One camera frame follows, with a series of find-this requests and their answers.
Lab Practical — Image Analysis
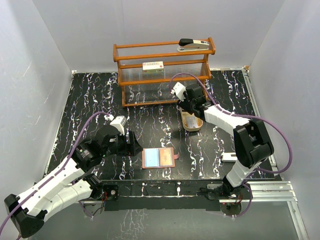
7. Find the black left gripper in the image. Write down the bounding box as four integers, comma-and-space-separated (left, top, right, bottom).
102, 130, 143, 157

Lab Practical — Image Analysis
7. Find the tan oval plastic tray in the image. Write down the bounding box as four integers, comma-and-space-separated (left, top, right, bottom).
180, 111, 203, 132

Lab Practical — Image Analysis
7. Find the pink leather card holder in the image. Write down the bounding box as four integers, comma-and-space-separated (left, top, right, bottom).
142, 147, 180, 169

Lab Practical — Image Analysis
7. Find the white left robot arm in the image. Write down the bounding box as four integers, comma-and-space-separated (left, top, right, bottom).
4, 126, 143, 238

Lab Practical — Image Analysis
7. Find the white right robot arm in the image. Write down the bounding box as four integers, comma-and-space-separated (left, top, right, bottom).
171, 82, 274, 199

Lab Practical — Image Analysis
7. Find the white staples box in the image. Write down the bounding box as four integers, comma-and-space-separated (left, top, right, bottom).
142, 61, 164, 74

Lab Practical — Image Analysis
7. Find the wooden three-tier shelf rack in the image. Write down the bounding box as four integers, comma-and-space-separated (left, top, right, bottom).
113, 37, 216, 107

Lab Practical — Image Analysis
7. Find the black and white stapler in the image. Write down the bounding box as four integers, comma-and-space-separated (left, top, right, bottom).
177, 38, 210, 52

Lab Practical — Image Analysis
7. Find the small white flat device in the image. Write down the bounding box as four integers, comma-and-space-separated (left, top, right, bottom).
220, 152, 238, 163

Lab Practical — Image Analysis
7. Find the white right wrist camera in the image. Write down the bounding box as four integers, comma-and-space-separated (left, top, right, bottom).
170, 82, 186, 102

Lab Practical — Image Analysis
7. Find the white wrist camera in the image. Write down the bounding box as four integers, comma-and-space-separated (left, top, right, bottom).
104, 115, 127, 135
170, 82, 186, 102

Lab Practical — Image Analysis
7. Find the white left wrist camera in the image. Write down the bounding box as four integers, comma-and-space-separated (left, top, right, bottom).
104, 115, 127, 135

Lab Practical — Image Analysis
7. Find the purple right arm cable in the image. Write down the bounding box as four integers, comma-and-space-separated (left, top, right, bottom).
168, 72, 293, 218

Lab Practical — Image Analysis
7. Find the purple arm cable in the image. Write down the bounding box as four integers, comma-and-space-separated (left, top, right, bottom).
168, 72, 293, 218
0, 111, 111, 231

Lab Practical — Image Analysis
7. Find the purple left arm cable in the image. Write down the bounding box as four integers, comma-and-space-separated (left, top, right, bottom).
0, 111, 111, 231

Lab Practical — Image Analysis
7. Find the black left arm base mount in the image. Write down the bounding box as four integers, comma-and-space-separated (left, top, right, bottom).
101, 184, 119, 203

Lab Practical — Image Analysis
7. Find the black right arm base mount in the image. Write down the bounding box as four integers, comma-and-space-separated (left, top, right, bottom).
197, 183, 234, 200

